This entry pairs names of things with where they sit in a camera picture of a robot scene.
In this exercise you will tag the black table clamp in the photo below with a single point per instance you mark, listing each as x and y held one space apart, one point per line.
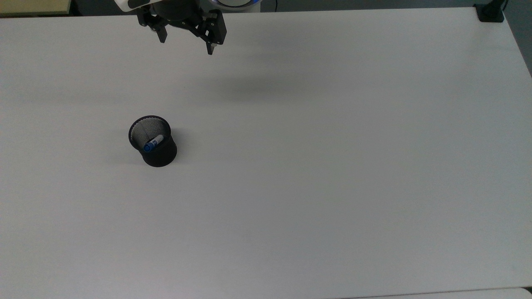
490 12

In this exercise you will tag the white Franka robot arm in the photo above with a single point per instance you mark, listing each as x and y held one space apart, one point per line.
121 3

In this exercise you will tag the black mesh pen cup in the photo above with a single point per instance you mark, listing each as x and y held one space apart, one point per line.
160 157

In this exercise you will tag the blue and white marker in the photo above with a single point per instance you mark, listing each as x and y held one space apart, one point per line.
153 143

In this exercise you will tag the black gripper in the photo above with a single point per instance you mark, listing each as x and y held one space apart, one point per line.
176 10

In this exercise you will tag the beige wooden board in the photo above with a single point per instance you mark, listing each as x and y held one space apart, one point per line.
33 6

